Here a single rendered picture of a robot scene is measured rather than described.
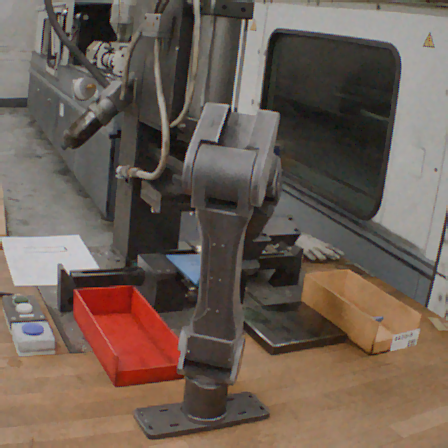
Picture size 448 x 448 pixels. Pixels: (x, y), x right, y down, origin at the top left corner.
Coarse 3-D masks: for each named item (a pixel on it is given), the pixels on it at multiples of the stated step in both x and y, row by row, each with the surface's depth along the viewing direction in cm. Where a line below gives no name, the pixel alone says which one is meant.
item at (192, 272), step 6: (168, 258) 126; (174, 258) 126; (180, 258) 127; (186, 258) 127; (192, 258) 128; (198, 258) 128; (174, 264) 124; (180, 264) 124; (186, 264) 124; (186, 270) 121; (192, 270) 121; (198, 270) 122; (192, 276) 119; (198, 276) 119; (198, 282) 115
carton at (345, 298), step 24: (312, 288) 131; (336, 288) 138; (360, 288) 134; (336, 312) 123; (360, 312) 117; (384, 312) 127; (408, 312) 121; (360, 336) 117; (384, 336) 122; (408, 336) 118
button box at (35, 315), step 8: (8, 296) 113; (24, 296) 114; (32, 296) 114; (8, 304) 110; (16, 304) 109; (32, 304) 111; (8, 312) 107; (16, 312) 107; (24, 312) 107; (32, 312) 108; (40, 312) 109; (8, 320) 106; (16, 320) 104; (24, 320) 105; (32, 320) 106; (40, 320) 107
